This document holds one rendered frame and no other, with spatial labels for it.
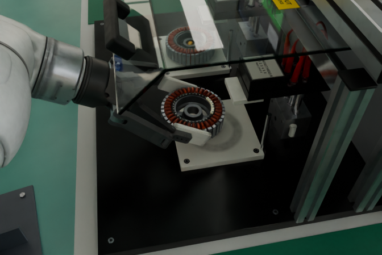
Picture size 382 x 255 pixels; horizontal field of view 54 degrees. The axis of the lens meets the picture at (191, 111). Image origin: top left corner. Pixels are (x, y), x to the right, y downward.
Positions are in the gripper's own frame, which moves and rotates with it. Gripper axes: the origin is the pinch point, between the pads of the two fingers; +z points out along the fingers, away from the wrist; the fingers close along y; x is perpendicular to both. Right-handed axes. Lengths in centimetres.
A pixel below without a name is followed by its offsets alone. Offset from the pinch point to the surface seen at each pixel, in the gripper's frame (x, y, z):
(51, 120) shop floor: -98, -87, 0
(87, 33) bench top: -17.9, -41.6, -12.2
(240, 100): 7.6, 3.0, 4.4
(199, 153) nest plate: -4.5, 5.1, 3.3
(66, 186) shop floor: -94, -48, 7
